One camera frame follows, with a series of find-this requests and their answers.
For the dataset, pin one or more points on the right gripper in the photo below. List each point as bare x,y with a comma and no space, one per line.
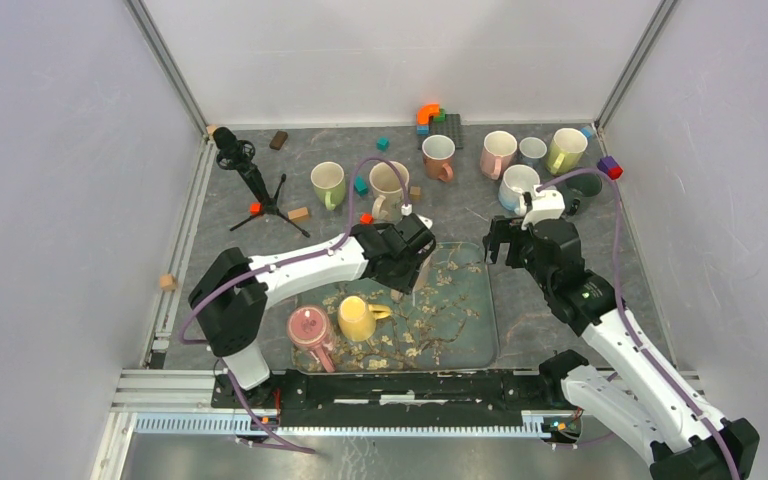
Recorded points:
510,231

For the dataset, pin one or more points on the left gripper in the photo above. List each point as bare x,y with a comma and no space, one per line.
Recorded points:
406,283

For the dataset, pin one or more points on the pale pink mug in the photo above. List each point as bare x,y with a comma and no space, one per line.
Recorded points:
420,281

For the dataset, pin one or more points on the cream and green mug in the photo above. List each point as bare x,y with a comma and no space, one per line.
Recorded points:
388,195

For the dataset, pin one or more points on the light blue mug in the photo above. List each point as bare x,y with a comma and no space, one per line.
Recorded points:
518,189

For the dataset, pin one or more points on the dark teal mug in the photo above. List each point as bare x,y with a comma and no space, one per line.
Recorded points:
579,191

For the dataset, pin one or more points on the light pink hexagonal mug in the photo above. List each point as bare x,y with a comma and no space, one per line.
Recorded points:
499,149

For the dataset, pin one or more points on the blue-grey square mug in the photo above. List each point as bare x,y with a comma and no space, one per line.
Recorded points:
532,151

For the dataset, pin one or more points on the light green mug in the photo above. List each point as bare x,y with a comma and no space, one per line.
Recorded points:
329,182

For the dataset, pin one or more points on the yellow-green hexagonal mug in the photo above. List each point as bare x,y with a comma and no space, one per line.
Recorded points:
566,148

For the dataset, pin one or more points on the coral mug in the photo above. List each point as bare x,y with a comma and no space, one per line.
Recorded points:
438,152

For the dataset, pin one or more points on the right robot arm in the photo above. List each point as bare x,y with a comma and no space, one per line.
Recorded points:
672,427

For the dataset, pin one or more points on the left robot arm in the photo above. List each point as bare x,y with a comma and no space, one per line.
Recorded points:
230,300

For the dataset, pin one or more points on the yellow mug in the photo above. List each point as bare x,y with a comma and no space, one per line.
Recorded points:
357,318

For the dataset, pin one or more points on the red-pink mug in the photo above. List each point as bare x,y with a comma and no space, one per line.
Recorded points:
310,329

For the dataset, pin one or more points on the teal rectangular block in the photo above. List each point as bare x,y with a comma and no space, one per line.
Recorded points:
360,186

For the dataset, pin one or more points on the floral teal tray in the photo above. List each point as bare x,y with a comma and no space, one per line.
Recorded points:
449,324

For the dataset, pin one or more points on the tan rectangular block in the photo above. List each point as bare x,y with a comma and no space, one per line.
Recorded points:
299,214

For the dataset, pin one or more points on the grey lego baseplate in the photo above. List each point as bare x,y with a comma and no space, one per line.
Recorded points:
450,126

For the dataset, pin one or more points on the purple and red block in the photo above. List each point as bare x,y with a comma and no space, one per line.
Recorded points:
610,167

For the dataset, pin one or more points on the orange curved block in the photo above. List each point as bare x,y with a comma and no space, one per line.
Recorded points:
426,113

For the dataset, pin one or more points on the brown block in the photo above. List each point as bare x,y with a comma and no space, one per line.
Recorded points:
278,140

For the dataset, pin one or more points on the black microphone tripod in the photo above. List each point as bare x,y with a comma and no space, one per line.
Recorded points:
237,155

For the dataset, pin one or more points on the tan cube at left edge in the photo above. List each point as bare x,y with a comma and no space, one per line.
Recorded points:
167,282

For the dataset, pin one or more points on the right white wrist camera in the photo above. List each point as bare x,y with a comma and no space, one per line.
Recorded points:
537,206

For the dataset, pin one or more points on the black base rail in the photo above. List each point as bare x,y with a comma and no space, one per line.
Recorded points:
485,398

